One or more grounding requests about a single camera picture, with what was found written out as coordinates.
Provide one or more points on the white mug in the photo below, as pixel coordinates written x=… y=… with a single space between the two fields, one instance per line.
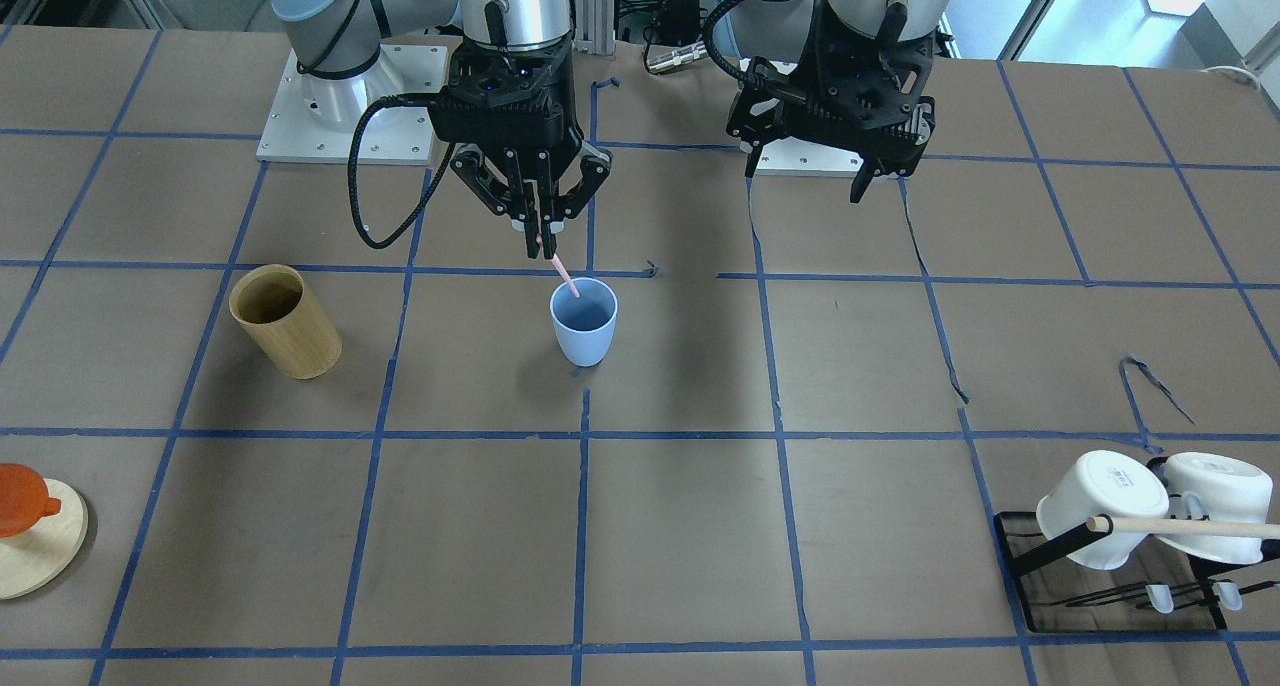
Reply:
x=1101 y=482
x=1222 y=489

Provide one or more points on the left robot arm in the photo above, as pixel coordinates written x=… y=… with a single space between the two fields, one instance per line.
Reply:
x=920 y=16

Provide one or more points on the pink chopstick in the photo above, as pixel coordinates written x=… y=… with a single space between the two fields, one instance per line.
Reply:
x=560 y=269

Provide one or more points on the light blue plastic cup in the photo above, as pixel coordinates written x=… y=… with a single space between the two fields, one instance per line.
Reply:
x=584 y=323

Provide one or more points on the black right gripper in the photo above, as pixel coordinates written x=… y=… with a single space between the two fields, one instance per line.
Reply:
x=488 y=183

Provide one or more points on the white mug near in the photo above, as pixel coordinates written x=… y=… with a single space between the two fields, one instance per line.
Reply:
x=1101 y=482

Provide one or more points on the bamboo wooden cup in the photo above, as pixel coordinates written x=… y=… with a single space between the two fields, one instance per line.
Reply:
x=274 y=305

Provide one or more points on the black wire mug rack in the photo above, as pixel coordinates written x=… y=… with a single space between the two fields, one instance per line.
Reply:
x=1083 y=582

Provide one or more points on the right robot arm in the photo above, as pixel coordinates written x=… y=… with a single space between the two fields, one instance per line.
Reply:
x=336 y=39

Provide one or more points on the white mug far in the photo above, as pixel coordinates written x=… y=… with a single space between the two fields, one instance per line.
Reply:
x=1222 y=489

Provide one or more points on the orange cup on stand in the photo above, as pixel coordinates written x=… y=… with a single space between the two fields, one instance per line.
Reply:
x=25 y=499

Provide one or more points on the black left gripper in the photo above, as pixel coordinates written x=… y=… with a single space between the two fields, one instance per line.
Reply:
x=790 y=94

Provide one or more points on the wooden rack dowel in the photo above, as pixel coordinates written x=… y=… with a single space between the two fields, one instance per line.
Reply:
x=1104 y=524

